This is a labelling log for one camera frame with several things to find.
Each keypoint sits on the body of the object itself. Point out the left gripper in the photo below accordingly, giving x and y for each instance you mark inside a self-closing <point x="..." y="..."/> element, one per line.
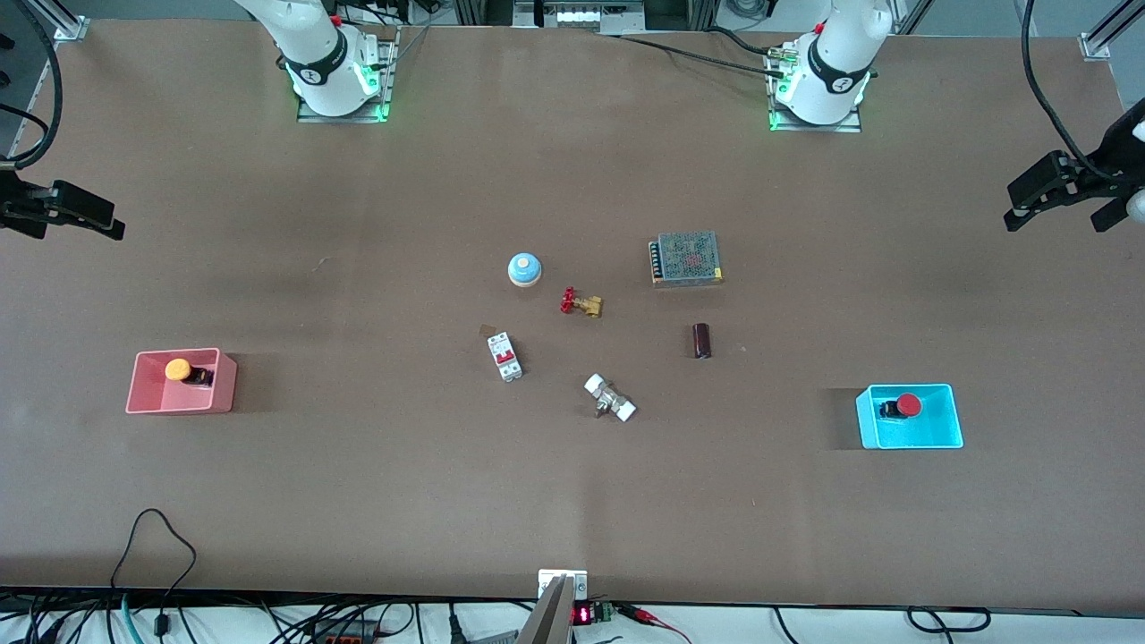
<point x="1119" y="148"/>

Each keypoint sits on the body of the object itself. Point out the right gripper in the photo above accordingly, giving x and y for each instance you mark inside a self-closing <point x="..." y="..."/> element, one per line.
<point x="12" y="207"/>

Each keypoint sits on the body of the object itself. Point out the yellow push button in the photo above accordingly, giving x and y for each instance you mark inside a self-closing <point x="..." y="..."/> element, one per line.
<point x="179" y="368"/>

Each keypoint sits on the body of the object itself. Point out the red push button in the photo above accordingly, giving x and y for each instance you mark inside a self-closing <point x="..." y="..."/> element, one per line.
<point x="909" y="405"/>

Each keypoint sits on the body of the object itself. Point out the pink plastic box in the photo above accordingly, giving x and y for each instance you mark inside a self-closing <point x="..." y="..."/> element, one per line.
<point x="179" y="394"/>

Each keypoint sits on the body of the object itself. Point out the cyan plastic box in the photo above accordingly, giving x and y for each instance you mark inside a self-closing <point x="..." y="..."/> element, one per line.
<point x="921" y="429"/>

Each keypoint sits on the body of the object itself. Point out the metal mesh power supply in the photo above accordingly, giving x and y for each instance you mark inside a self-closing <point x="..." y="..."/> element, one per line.
<point x="686" y="259"/>

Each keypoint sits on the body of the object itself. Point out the dark brown cylinder capacitor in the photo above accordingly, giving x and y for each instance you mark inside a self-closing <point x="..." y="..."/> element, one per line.
<point x="702" y="341"/>

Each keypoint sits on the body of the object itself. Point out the blue round dome button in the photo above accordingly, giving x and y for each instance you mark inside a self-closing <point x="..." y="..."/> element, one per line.
<point x="524" y="268"/>

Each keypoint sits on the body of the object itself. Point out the white red circuit breaker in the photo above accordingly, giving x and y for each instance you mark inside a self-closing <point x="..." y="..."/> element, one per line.
<point x="504" y="356"/>

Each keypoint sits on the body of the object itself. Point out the silver valve white caps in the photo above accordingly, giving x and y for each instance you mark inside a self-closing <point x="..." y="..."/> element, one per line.
<point x="610" y="398"/>

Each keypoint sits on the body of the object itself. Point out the white power strip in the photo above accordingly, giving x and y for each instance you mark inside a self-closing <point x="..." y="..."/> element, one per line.
<point x="580" y="14"/>

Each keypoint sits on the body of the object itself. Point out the red digit display module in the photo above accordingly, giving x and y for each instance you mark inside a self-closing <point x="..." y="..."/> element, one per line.
<point x="590" y="614"/>

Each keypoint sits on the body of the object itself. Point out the aluminium frame profile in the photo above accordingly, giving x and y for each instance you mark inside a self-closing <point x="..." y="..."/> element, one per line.
<point x="63" y="20"/>
<point x="1109" y="31"/>

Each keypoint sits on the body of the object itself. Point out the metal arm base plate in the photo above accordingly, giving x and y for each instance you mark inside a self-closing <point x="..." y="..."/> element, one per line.
<point x="814" y="128"/>
<point x="390" y="72"/>

